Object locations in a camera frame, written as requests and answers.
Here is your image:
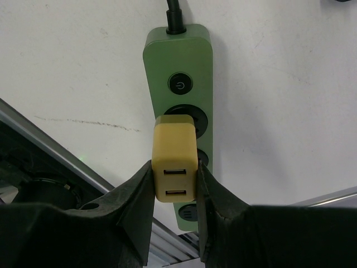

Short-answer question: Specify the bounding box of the aluminium front rail frame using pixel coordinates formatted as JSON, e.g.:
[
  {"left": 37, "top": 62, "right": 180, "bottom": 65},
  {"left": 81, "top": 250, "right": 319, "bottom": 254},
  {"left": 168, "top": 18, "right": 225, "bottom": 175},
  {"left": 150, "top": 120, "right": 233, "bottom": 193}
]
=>
[{"left": 1, "top": 102, "right": 199, "bottom": 262}]

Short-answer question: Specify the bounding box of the yellow USB plug adapter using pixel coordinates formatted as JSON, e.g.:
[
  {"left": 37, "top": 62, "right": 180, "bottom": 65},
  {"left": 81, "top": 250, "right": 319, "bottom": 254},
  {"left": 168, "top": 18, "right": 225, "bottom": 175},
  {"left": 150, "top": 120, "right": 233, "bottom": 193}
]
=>
[{"left": 151, "top": 114, "right": 198, "bottom": 203}]

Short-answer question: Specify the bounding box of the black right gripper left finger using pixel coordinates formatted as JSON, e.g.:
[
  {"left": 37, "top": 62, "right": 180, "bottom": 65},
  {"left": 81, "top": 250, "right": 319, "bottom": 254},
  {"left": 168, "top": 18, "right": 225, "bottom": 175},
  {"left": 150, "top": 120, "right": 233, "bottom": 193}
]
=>
[{"left": 1, "top": 162, "right": 155, "bottom": 267}]

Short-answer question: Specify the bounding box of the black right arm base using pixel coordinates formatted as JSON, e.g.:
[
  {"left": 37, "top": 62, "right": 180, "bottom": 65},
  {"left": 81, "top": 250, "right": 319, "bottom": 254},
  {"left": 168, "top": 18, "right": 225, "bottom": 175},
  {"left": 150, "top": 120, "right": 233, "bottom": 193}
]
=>
[{"left": 1, "top": 122, "right": 103, "bottom": 210}]

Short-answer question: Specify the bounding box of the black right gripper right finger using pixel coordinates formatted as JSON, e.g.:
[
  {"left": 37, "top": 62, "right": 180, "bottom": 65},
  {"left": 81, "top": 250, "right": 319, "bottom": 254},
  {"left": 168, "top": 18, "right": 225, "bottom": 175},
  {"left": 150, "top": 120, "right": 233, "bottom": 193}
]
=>
[{"left": 196, "top": 163, "right": 356, "bottom": 267}]

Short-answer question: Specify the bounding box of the aluminium right rail frame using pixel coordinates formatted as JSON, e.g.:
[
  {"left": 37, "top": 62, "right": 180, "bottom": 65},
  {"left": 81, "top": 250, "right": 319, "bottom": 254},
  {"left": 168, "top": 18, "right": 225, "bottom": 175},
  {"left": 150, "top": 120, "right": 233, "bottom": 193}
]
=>
[{"left": 292, "top": 186, "right": 357, "bottom": 208}]

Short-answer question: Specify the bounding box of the green power strip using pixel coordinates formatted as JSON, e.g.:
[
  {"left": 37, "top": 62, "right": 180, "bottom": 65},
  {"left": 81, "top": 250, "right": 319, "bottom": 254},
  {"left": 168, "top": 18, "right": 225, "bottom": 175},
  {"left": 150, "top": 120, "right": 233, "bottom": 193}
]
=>
[{"left": 143, "top": 24, "right": 213, "bottom": 232}]

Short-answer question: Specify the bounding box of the black power cable with plug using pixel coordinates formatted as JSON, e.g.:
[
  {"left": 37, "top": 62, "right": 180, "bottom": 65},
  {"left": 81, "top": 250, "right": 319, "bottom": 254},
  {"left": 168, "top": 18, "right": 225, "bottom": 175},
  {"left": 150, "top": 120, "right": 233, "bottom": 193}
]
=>
[{"left": 166, "top": 0, "right": 188, "bottom": 35}]

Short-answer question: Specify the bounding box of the aluminium rail frame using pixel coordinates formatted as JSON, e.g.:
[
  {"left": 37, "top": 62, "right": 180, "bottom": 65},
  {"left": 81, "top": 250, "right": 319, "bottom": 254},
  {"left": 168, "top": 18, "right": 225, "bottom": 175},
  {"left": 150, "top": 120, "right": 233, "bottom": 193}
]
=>
[
  {"left": 1, "top": 102, "right": 199, "bottom": 262},
  {"left": 292, "top": 186, "right": 357, "bottom": 208}
]

